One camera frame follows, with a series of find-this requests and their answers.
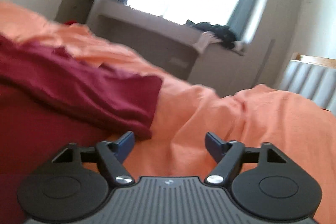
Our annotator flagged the dark red knit garment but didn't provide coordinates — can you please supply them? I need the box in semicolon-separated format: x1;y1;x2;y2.
1;37;162;223

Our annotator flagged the pile of dark clothes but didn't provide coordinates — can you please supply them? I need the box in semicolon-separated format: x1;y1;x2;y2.
185;20;238;50

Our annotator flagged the orange duvet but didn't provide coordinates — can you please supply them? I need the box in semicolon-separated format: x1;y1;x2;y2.
1;1;335;223

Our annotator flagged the grey padded headboard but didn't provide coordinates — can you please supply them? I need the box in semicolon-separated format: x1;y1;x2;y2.
278;53;336;114

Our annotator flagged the tall grey closet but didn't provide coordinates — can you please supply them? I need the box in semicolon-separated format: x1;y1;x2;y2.
232;0;302;91

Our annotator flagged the white cloth hanging off ledge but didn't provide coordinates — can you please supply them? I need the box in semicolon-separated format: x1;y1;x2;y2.
192;31;222;55

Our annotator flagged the red object on floor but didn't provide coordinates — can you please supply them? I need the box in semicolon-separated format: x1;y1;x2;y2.
64;20;77;26

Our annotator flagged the right blue-grey curtain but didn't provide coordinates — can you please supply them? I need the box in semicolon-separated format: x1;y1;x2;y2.
228;0;256;40

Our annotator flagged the grey window seat cabinet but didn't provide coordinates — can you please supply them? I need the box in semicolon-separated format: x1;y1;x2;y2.
87;0;243;88

